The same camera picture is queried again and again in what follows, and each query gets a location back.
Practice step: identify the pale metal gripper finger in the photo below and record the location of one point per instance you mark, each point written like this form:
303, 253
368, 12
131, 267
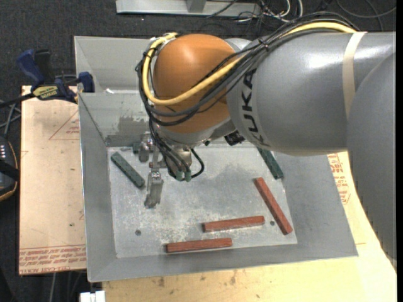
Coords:
154, 190
144, 153

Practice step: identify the red-brown flat block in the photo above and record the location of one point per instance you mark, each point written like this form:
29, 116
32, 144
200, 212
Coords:
199, 245
273, 205
233, 224

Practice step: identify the dark green flat block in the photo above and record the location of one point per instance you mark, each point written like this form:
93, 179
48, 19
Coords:
272, 165
127, 169

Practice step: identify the grey metal bin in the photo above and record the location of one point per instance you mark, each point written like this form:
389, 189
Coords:
201, 206

